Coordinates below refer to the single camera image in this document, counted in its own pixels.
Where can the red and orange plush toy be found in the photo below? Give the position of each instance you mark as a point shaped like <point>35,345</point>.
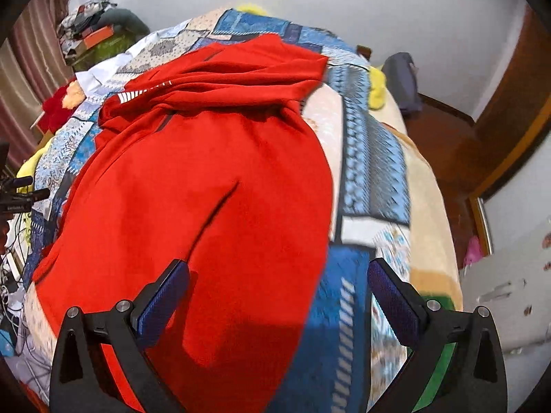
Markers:
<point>60,107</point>

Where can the blue patchwork bedspread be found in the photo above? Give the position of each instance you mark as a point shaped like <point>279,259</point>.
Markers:
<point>74,144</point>

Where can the striped brown curtain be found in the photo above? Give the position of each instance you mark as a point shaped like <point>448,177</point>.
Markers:
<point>32,69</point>

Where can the yellow pillow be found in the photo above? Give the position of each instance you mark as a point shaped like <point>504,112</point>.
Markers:
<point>377,96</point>

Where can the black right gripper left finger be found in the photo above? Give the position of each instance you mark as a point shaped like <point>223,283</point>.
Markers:
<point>80,379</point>

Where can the red striped hoodie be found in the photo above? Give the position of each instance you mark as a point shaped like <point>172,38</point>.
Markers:
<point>206,159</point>

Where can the clutter pile with green bag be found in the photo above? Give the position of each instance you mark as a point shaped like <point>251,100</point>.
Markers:
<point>98,30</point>

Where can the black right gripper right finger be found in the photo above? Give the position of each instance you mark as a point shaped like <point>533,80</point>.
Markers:
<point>475,379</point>

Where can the white cabinet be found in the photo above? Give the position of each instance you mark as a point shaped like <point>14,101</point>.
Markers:
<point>513,281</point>

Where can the brown wooden door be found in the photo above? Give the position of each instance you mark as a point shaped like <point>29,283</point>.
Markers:
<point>463,152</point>

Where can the grey-blue cloth on chair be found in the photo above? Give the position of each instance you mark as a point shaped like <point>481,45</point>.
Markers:
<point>401,81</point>

